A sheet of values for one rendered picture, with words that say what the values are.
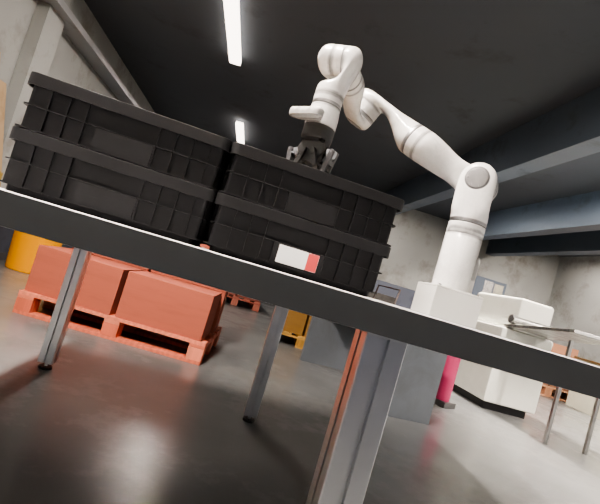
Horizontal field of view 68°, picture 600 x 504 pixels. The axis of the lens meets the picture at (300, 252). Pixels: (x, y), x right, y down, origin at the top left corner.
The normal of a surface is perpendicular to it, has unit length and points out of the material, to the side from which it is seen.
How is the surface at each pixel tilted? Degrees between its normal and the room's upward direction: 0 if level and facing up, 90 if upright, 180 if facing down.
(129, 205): 90
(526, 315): 90
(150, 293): 90
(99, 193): 90
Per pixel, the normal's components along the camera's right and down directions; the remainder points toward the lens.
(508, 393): 0.15, 0.00
